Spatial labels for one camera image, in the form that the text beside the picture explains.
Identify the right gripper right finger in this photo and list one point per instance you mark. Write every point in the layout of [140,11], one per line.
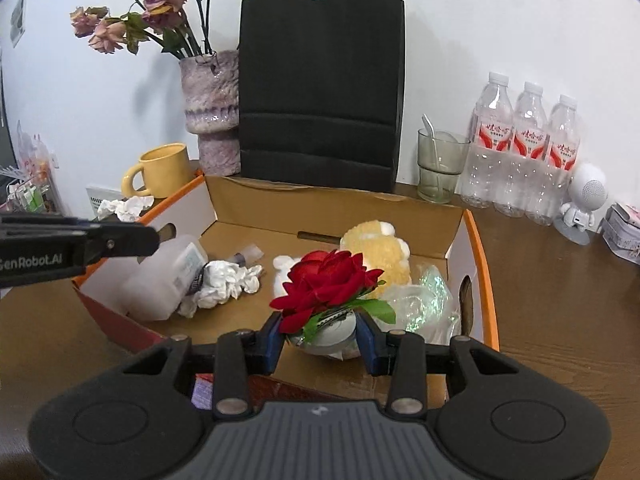
[487,414]

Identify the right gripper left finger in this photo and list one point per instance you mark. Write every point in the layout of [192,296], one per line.
[148,416]

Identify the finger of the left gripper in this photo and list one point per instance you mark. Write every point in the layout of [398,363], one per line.
[120,239]

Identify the white tissue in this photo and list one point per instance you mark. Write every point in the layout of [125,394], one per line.
[218,282]

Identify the red rose ornament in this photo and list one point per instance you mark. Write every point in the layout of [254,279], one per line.
[323,331]

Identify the crumpled tissue beside mug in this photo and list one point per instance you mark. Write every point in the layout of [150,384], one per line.
[129,210]

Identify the white card at left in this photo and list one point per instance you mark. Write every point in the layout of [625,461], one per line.
[97,194]

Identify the white plastic container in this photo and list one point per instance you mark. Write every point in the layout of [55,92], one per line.
[154,291]

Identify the yellow mug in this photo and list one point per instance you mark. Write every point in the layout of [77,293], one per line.
[160,172]

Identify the orange cardboard box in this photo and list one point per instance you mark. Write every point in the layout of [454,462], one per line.
[245,250]

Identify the iridescent plastic bag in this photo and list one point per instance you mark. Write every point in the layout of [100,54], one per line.
[426,308]

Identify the purple ceramic vase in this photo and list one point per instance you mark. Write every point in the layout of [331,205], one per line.
[210,87]

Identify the white yellow plush toy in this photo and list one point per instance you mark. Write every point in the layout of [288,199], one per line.
[368,257]

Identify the dried pink flowers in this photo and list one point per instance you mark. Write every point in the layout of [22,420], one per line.
[179,27]

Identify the white robot figurine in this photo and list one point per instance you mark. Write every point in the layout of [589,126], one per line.
[587,192]

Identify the black paper bag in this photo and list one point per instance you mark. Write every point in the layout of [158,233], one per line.
[321,91]

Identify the clear drinking glass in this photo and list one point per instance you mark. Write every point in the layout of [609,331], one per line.
[441,160]

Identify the water bottle right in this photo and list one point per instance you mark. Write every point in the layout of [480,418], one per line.
[560,155]

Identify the water bottle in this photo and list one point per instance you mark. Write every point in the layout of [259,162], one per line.
[560,155]
[527,145]
[490,133]

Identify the water bottle left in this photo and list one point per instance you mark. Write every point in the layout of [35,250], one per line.
[490,133]

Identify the water bottle middle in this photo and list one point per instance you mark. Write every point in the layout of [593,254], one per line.
[527,145]

